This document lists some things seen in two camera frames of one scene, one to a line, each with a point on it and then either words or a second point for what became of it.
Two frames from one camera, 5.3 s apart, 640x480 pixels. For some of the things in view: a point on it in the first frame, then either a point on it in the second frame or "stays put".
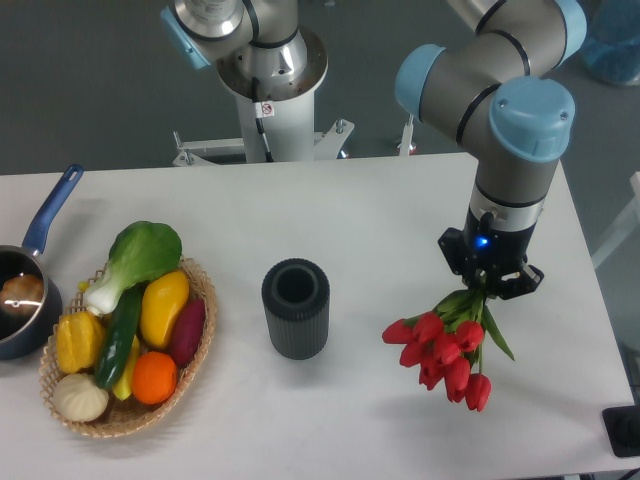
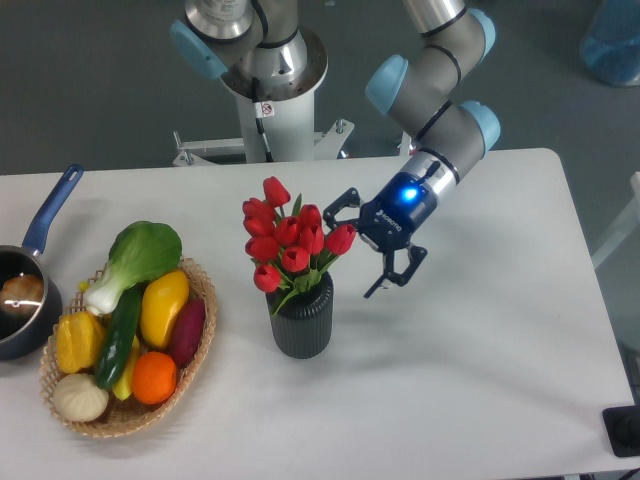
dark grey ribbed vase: [296, 296] stays put
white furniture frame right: [630, 226] stays put
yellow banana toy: [123, 388] stays put
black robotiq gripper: [492, 259] to [391, 220]
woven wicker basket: [126, 416] stays put
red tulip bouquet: [446, 343] to [289, 241]
